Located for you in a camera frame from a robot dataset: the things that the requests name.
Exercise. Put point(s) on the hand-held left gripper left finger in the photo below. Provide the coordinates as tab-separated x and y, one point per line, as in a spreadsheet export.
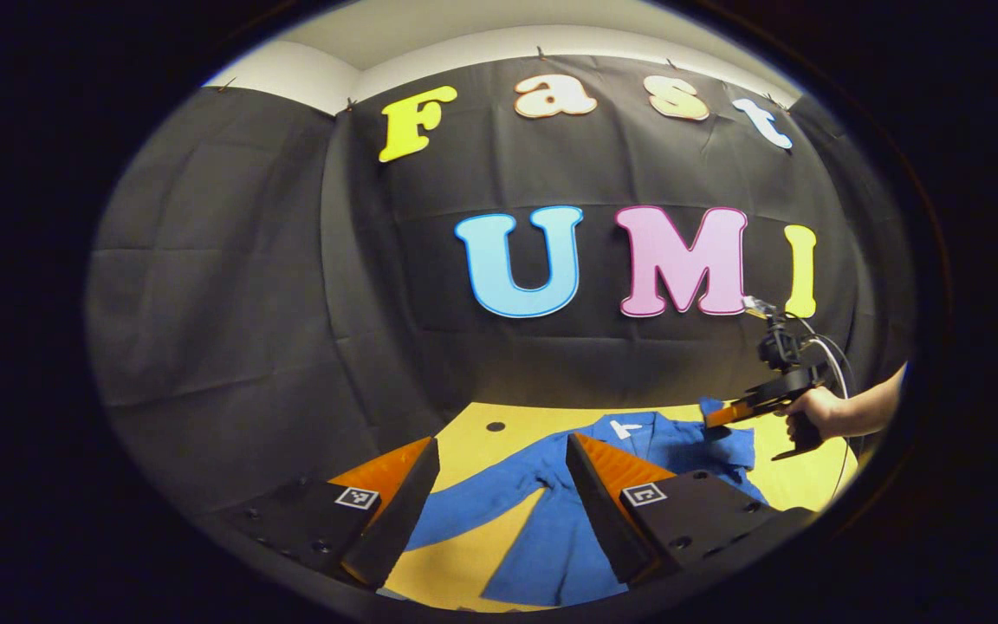
402	511

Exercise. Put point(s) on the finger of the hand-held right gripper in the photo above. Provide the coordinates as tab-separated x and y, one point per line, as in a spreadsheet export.
729	412

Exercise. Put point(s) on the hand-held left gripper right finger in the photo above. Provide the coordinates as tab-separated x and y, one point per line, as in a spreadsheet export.
601	511

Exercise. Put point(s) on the blue button-up jacket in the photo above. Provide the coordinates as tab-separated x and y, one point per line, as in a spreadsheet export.
551	537

